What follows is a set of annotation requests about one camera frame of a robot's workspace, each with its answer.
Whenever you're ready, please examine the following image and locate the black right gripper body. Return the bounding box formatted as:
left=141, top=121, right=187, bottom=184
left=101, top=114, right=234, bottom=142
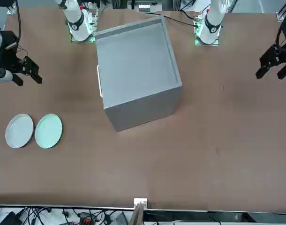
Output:
left=0, top=30, right=26, bottom=75

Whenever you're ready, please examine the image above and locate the light gray plate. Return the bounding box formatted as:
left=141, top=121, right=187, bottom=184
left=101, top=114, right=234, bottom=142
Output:
left=5, top=113, right=35, bottom=149

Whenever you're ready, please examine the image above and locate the mint green plate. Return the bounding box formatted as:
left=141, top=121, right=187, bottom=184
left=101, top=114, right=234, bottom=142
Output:
left=34, top=113, right=63, bottom=150

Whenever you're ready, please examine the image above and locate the green circuit board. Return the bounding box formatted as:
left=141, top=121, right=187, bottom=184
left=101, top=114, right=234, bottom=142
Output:
left=194, top=15, right=203, bottom=31
left=88, top=13, right=98, bottom=32

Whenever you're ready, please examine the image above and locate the gray steel cabinet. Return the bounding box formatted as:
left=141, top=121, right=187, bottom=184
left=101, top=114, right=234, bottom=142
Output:
left=93, top=15, right=183, bottom=133

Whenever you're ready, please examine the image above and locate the black box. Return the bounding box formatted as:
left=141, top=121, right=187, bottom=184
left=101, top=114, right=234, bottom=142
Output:
left=0, top=212, right=22, bottom=225

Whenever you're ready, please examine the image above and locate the black and red connector block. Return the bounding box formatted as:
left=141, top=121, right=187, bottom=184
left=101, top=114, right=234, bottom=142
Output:
left=78, top=212, right=92, bottom=223

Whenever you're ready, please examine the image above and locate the gray power adapter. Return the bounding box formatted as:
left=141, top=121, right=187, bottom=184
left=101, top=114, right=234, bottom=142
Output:
left=111, top=212, right=129, bottom=225

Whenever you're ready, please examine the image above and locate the aluminium frame profile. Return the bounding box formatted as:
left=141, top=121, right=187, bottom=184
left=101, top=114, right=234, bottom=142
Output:
left=276, top=0, right=286, bottom=21

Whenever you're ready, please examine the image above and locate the white table edge bracket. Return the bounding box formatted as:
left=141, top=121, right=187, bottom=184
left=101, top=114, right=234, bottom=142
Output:
left=134, top=198, right=148, bottom=209

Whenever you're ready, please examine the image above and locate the aluminium camera post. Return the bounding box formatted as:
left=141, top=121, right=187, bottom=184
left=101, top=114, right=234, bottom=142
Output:
left=129, top=202, right=145, bottom=225

